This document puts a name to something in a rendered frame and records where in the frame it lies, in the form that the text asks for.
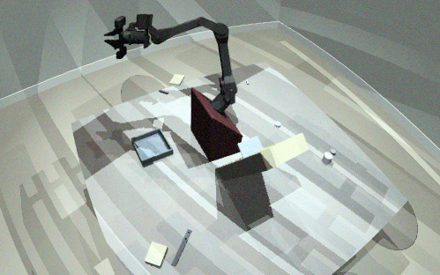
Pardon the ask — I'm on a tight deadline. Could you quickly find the grey cylinder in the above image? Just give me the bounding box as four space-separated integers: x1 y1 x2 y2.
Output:
322 152 332 165

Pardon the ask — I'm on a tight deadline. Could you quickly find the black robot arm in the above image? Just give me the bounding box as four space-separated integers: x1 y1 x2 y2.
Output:
125 14 238 115

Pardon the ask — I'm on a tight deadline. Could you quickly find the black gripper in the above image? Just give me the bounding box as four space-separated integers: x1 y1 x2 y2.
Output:
103 16 136 59

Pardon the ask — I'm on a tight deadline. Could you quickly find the dark grey flat bar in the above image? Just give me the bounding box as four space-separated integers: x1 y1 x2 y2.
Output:
171 229 192 266

